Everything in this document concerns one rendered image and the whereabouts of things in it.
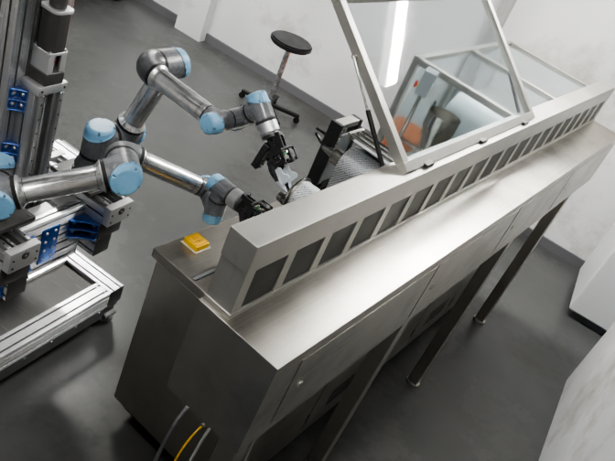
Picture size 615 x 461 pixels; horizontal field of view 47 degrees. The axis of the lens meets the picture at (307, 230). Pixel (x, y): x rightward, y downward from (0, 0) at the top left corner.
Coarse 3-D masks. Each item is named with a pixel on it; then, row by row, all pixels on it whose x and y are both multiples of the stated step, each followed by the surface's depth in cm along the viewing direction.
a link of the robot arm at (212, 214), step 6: (204, 198) 270; (204, 204) 269; (210, 204) 264; (216, 204) 263; (222, 204) 264; (204, 210) 268; (210, 210) 265; (216, 210) 265; (222, 210) 266; (204, 216) 268; (210, 216) 266; (216, 216) 266; (222, 216) 269; (210, 222) 268; (216, 222) 269
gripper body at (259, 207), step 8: (248, 192) 258; (240, 200) 256; (248, 200) 255; (264, 200) 258; (240, 208) 259; (248, 208) 257; (256, 208) 252; (264, 208) 255; (272, 208) 256; (248, 216) 255
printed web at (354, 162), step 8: (352, 152) 259; (360, 152) 260; (344, 160) 258; (352, 160) 257; (360, 160) 257; (368, 160) 257; (376, 160) 260; (336, 168) 260; (344, 168) 258; (352, 168) 257; (360, 168) 256; (368, 168) 255; (336, 176) 261; (344, 176) 259; (352, 176) 257; (304, 184) 246; (312, 184) 249; (328, 184) 264; (336, 184) 262; (296, 192) 245; (304, 192) 244; (312, 192) 244; (288, 200) 246
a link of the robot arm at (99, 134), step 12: (96, 120) 282; (108, 120) 284; (84, 132) 279; (96, 132) 277; (108, 132) 279; (120, 132) 286; (84, 144) 280; (96, 144) 279; (108, 144) 282; (96, 156) 282
